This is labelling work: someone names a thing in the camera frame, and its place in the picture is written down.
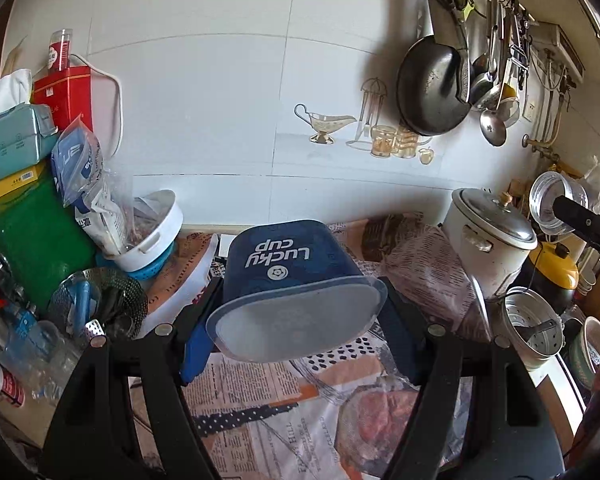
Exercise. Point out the yellow rimmed strainer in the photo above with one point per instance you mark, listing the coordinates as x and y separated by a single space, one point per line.
509 107

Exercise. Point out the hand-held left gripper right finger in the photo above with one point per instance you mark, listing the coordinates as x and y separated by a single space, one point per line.
405 345

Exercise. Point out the glass pot lid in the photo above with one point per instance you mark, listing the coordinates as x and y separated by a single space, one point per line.
481 310

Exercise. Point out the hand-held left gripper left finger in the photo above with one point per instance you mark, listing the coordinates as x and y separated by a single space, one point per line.
195 355

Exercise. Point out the newspaper print table cloth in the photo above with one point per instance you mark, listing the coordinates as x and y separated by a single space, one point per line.
280 425

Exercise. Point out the metal pot with steamer insert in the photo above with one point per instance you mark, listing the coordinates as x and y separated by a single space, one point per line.
535 345

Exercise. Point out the clear cup with red print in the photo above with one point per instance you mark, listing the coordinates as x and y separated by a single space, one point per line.
60 50

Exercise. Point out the black frying pan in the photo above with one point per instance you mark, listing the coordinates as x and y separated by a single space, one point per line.
432 90

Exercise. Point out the green rimmed bowl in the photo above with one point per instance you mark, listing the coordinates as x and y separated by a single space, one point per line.
587 355

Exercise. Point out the yellow black kettle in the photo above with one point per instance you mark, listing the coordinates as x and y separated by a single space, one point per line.
557 270

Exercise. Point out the white water heater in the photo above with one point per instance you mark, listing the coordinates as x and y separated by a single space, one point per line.
560 47

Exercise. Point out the blue white plastic bag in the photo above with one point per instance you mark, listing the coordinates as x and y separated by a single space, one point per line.
87 175

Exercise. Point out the black spoon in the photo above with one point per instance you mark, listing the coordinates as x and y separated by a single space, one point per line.
535 331

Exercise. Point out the white tissue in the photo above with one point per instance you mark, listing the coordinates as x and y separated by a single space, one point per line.
7 92

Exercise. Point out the red box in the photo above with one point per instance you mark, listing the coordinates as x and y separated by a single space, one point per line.
62 100

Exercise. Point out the white electric rice cooker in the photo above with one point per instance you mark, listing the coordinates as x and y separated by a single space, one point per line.
485 265

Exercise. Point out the clear plastic bottle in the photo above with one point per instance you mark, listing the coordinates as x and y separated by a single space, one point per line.
40 355

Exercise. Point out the white plastic basin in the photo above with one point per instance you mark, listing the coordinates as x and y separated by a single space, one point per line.
162 232

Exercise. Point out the blue cup with clear lid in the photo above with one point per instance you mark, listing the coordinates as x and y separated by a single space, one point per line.
290 280

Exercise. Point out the folding metal steamer basket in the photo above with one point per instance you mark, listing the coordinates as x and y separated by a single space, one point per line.
125 300

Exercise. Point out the brass water pipes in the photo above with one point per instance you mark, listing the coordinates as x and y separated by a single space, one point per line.
547 140

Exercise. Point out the blue colander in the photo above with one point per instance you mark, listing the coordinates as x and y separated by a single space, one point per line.
145 269

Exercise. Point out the teal tissue box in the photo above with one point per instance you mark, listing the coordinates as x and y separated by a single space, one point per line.
15 145

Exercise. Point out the metal cooker lid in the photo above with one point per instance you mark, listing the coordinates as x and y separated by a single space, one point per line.
500 220

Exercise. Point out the hanging cleaver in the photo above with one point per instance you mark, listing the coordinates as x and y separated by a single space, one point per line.
445 15

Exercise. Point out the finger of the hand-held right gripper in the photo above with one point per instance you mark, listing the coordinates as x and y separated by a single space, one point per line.
587 225

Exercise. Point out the yellow flat box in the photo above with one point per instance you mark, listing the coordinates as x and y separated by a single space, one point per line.
10 185

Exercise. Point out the small wall socket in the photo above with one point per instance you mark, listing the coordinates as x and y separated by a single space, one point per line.
529 111

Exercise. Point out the stack of white cups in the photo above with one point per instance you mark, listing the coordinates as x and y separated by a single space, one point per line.
586 280

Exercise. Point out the green box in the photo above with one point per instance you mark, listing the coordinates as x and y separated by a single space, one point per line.
35 245

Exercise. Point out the white bottle with red label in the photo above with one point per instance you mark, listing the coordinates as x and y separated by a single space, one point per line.
2 382

